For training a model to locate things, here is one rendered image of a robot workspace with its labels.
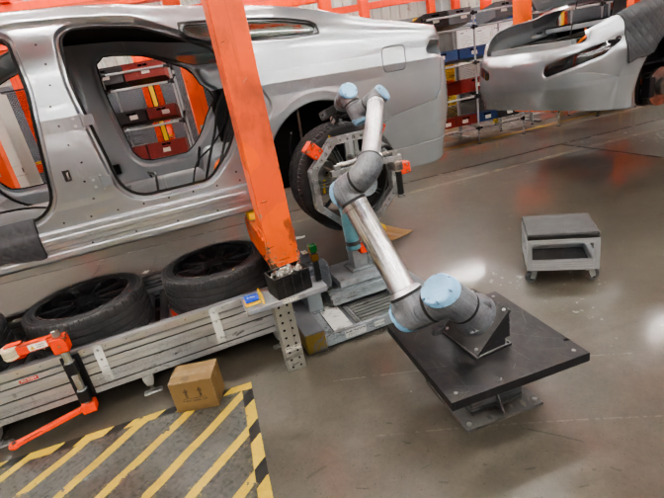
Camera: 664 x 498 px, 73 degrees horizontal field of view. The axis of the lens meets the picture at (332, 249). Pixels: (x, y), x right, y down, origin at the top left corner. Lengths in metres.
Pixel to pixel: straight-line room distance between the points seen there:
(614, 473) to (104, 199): 2.69
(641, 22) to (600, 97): 0.59
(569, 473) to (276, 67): 2.43
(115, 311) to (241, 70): 1.44
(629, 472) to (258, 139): 2.03
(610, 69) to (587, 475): 3.37
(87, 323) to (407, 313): 1.68
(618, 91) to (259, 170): 3.25
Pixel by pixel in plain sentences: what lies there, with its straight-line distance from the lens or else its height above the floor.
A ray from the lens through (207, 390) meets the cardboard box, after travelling 2.43.
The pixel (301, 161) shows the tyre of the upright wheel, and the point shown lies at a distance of 2.61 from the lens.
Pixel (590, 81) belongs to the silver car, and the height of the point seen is 1.01.
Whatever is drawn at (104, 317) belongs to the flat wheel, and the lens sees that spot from 2.71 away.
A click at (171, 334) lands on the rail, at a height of 0.31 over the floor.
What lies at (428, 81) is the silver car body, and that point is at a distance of 3.25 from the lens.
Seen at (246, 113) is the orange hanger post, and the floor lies 1.35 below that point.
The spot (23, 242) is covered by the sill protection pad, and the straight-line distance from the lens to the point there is 2.94.
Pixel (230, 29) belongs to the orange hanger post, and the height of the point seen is 1.71.
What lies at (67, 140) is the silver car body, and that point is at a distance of 2.82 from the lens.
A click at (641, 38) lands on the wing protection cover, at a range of 4.64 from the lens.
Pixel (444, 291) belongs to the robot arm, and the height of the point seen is 0.61.
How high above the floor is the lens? 1.46
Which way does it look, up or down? 21 degrees down
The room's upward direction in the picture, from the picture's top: 11 degrees counter-clockwise
